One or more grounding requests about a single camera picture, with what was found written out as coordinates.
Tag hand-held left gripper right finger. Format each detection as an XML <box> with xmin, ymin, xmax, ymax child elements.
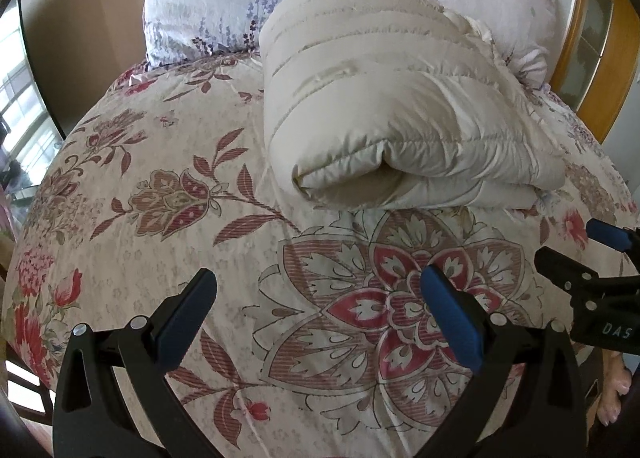
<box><xmin>415</xmin><ymin>265</ymin><xmax>587</xmax><ymax>458</ymax></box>

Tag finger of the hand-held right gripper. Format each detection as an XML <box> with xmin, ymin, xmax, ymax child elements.
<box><xmin>584</xmin><ymin>217</ymin><xmax>640</xmax><ymax>255</ymax></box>
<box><xmin>532</xmin><ymin>245</ymin><xmax>603</xmax><ymax>301</ymax></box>

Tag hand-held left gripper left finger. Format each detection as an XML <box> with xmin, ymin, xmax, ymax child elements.
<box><xmin>52</xmin><ymin>268</ymin><xmax>221</xmax><ymax>458</ymax></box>

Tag cream duvet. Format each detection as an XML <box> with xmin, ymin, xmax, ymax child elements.
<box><xmin>257</xmin><ymin>0</ymin><xmax>568</xmax><ymax>211</ymax></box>

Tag person's right hand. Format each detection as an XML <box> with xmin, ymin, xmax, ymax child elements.
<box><xmin>597</xmin><ymin>352</ymin><xmax>640</xmax><ymax>429</ymax></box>

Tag floral bedspread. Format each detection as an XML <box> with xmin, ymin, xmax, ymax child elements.
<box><xmin>0</xmin><ymin>52</ymin><xmax>640</xmax><ymax>458</ymax></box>

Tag dark wooden furniture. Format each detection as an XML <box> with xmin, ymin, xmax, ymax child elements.
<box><xmin>0</xmin><ymin>357</ymin><xmax>55</xmax><ymax>421</ymax></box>

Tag wooden headboard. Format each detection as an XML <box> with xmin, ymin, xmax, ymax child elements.
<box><xmin>509</xmin><ymin>0</ymin><xmax>640</xmax><ymax>144</ymax></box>

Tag window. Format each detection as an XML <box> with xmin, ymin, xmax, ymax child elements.
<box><xmin>0</xmin><ymin>0</ymin><xmax>68</xmax><ymax>204</ymax></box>

